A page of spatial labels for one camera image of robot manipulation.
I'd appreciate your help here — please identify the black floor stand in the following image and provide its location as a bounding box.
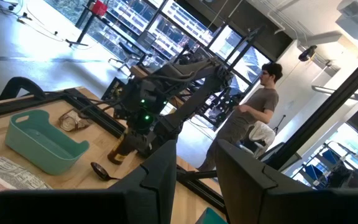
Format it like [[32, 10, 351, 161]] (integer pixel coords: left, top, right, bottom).
[[65, 0, 105, 48]]

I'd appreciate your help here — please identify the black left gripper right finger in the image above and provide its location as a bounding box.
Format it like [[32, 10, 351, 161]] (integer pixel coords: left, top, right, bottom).
[[215, 139, 312, 224]]

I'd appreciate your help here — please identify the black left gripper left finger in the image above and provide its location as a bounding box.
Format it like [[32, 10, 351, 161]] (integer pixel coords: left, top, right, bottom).
[[109, 139, 177, 224]]

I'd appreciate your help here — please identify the brown snack packet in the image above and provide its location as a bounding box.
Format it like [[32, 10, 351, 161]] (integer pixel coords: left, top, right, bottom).
[[57, 108, 92, 132]]

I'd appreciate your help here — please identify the white hanging light bar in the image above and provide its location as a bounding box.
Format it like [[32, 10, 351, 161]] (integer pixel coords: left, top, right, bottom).
[[311, 85, 358, 105]]

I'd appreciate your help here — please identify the long dark metal spoon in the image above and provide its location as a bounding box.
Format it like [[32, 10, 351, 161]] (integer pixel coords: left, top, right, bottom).
[[90, 161, 121, 182]]

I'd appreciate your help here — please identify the black upright frame post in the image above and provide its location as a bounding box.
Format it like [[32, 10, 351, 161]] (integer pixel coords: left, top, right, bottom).
[[265, 46, 358, 171]]

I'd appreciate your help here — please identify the black computer tower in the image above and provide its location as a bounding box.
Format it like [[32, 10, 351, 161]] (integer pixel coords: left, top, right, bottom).
[[101, 77, 127, 101]]

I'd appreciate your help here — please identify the black ceiling cord reel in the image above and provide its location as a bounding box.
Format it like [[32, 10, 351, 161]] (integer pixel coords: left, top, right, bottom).
[[298, 45, 318, 62]]

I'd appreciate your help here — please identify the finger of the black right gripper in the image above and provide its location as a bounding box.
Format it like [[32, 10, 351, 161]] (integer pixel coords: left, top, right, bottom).
[[121, 127, 136, 150], [135, 129, 155, 156]]

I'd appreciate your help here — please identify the white cloth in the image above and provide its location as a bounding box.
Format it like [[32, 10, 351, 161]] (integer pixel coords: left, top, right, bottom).
[[247, 120, 276, 158]]

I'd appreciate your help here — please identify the person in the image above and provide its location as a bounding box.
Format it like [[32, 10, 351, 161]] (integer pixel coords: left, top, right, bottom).
[[197, 62, 284, 172]]

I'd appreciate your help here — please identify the white ceiling air duct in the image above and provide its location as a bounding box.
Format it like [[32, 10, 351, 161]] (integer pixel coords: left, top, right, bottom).
[[336, 0, 358, 41]]

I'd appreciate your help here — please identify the white ramen noodle packet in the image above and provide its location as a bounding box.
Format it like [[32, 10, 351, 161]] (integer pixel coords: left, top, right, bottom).
[[0, 155, 53, 200]]

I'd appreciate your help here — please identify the mint green plastic basket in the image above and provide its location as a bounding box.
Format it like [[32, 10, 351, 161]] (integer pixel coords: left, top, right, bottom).
[[4, 109, 90, 175]]

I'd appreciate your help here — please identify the black office chair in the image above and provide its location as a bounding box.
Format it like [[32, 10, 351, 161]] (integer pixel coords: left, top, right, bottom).
[[108, 30, 158, 74]]

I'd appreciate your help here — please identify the yellow-lid spice jar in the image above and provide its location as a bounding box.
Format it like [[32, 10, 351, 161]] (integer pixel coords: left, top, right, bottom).
[[107, 129, 138, 166]]

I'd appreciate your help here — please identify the red box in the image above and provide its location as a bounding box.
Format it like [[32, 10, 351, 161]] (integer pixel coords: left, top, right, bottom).
[[91, 0, 109, 17]]

